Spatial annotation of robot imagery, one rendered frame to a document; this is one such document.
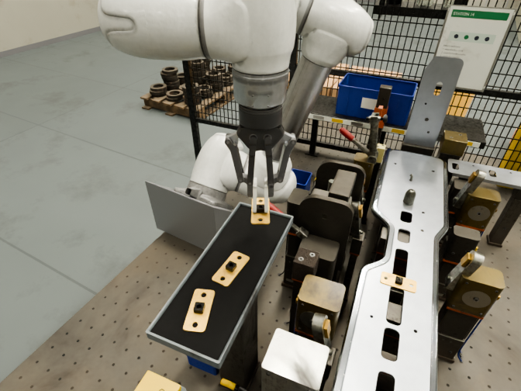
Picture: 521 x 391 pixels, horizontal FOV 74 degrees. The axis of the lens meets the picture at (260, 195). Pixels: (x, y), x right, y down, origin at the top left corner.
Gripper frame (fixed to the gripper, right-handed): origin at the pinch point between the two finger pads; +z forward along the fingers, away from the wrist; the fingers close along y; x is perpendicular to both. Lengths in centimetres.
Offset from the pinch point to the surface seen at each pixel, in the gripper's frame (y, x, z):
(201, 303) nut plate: -10.3, -19.7, 8.7
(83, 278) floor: -108, 77, 126
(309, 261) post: 11.1, -3.6, 15.9
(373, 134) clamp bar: 37, 46, 11
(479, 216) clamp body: 68, 25, 28
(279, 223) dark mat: 4.3, 2.4, 9.9
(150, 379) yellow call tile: -16.4, -32.0, 9.9
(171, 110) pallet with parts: -101, 307, 121
